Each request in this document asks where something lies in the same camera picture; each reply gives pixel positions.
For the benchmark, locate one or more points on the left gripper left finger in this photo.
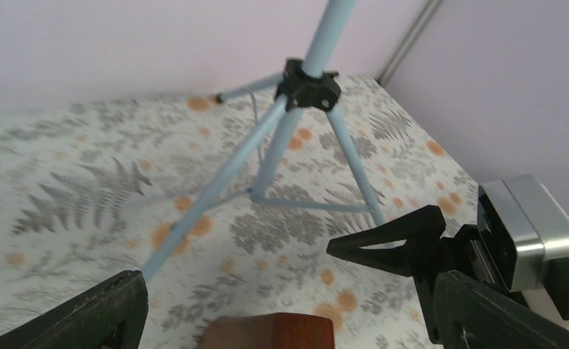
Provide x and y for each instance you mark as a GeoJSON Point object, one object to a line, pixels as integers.
{"type": "Point", "coordinates": [111, 314]}

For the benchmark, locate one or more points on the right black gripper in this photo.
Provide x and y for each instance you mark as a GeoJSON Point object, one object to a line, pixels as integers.
{"type": "Point", "coordinates": [411, 246]}

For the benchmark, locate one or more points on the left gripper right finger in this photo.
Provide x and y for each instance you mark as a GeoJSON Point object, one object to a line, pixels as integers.
{"type": "Point", "coordinates": [469, 314]}

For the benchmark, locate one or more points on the brown wooden metronome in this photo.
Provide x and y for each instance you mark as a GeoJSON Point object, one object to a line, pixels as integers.
{"type": "Point", "coordinates": [269, 331]}

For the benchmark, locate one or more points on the floral patterned table mat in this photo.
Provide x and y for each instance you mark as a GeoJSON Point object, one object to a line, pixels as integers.
{"type": "Point", "coordinates": [92, 189]}

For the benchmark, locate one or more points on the light blue music stand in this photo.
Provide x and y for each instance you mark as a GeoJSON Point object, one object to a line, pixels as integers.
{"type": "Point", "coordinates": [303, 84]}

